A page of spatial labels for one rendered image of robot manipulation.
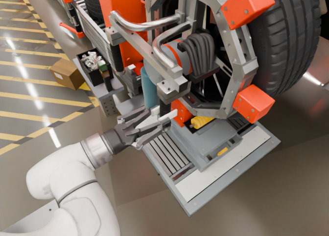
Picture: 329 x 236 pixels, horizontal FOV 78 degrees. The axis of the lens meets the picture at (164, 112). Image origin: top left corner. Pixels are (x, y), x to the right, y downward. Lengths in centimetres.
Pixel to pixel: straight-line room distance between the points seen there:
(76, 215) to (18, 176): 125
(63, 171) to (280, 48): 65
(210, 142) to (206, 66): 81
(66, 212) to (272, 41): 66
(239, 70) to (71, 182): 53
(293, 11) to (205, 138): 86
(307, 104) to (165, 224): 153
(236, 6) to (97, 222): 60
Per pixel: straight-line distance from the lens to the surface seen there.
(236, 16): 59
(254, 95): 69
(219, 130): 138
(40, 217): 109
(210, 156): 133
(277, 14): 66
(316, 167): 180
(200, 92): 102
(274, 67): 68
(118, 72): 91
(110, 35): 80
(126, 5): 113
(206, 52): 57
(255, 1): 57
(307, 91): 225
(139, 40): 69
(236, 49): 62
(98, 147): 58
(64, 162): 58
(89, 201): 54
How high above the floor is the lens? 136
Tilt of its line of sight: 53 degrees down
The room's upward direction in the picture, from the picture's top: straight up
